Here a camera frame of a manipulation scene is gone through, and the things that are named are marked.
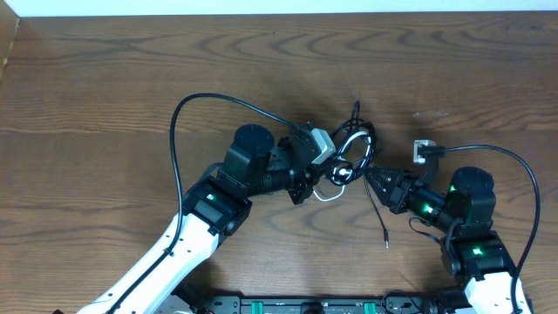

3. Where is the white usb cable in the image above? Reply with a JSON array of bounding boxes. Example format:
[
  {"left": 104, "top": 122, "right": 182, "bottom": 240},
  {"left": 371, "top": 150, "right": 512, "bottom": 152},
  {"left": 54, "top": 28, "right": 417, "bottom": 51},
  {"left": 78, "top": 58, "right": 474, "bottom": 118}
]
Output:
[{"left": 311, "top": 130, "right": 372, "bottom": 203}]

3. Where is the black usb cable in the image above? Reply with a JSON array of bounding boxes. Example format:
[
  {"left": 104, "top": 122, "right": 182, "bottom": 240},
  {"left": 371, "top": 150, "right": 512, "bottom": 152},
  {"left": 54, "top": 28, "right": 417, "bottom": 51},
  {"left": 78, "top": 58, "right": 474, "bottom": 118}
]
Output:
[{"left": 324, "top": 100, "right": 391, "bottom": 249}]

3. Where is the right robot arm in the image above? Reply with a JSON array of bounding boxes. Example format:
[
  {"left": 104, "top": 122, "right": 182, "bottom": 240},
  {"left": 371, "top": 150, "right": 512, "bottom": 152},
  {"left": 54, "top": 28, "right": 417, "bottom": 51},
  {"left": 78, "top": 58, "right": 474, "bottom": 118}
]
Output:
[{"left": 364, "top": 166, "right": 533, "bottom": 313}]

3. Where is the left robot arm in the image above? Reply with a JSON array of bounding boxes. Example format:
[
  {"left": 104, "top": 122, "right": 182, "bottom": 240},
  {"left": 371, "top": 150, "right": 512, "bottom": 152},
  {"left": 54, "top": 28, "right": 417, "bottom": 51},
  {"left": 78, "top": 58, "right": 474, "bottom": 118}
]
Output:
[{"left": 82, "top": 124, "right": 336, "bottom": 313}]

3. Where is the cardboard box edge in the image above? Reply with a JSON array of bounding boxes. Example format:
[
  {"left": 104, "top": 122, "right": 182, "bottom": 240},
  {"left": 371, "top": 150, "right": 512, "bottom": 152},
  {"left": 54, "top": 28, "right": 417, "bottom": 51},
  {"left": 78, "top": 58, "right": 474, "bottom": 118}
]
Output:
[{"left": 0, "top": 0, "right": 20, "bottom": 77}]

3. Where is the left camera cable black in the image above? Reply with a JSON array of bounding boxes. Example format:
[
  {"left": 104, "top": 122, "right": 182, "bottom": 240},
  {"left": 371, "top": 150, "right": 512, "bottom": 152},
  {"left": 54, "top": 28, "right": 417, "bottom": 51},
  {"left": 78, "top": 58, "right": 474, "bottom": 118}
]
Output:
[{"left": 80, "top": 93, "right": 294, "bottom": 313}]

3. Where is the camera cable black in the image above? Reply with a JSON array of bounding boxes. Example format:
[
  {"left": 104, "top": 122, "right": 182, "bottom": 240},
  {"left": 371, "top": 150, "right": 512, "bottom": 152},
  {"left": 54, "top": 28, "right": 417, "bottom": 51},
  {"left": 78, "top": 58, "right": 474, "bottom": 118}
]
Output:
[
  {"left": 421, "top": 144, "right": 541, "bottom": 282},
  {"left": 80, "top": 93, "right": 294, "bottom": 313}
]

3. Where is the right camera cable black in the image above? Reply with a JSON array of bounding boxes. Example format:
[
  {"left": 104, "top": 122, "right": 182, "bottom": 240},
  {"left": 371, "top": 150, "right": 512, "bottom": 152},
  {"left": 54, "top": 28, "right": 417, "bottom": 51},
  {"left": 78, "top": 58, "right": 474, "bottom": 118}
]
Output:
[{"left": 421, "top": 144, "right": 541, "bottom": 282}]

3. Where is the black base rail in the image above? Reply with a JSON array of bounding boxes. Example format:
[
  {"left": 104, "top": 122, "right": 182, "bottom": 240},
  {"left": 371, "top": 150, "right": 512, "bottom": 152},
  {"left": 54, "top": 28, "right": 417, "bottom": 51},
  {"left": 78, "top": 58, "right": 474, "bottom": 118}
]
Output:
[{"left": 201, "top": 293, "right": 439, "bottom": 314}]

